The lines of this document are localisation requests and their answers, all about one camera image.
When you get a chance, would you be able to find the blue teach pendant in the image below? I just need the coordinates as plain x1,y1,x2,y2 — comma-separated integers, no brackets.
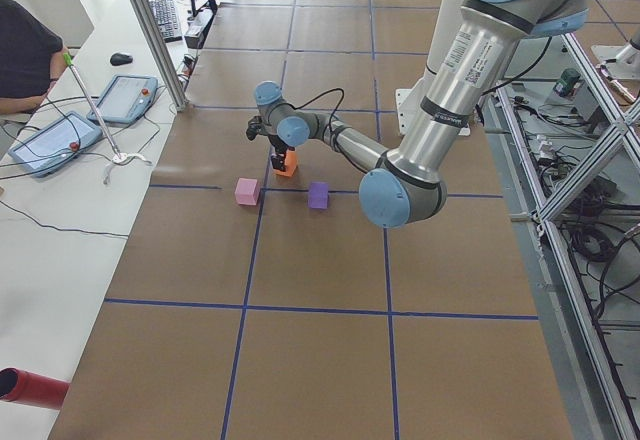
8,111,102,177
96,75,159,125

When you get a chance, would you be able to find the blue teach pendant far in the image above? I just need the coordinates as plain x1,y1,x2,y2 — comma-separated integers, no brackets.
96,75,159,125

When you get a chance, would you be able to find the pink foam block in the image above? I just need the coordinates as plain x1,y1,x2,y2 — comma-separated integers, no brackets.
234,178,261,206

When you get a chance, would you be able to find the blue teach pendant near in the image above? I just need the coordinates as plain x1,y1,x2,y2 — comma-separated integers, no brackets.
8,111,102,177

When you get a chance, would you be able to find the black computer mouse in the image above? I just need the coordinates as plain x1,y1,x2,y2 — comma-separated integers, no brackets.
110,52,133,66

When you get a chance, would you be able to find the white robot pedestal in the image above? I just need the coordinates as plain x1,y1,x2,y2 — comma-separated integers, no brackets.
396,0,463,136

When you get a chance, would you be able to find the red cylinder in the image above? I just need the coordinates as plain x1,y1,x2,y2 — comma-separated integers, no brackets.
1,367,70,410

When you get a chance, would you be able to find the metal rod with green tip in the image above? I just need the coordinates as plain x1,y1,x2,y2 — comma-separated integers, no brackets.
62,53,125,165

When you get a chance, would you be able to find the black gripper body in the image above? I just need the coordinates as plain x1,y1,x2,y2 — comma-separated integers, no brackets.
268,135,289,157

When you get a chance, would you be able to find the aluminium frame post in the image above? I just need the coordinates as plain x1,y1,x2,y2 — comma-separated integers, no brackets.
129,0,188,112

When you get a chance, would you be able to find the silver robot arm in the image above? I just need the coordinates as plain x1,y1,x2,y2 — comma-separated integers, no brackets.
246,0,588,228

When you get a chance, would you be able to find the black keyboard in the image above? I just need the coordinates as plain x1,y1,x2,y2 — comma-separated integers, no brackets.
149,0,182,43

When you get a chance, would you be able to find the orange foam block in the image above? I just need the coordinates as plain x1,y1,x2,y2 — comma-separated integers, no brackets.
272,150,298,178

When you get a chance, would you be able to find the person in dark shirt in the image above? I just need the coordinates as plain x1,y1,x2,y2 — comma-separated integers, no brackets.
1,0,69,114

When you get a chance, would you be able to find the black camera cable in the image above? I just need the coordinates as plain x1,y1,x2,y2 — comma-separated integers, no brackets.
289,87,347,134

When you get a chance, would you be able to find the purple foam block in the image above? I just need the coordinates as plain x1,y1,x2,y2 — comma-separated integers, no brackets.
307,181,329,210

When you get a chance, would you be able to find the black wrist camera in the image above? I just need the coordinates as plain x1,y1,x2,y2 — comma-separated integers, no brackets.
245,115,265,141

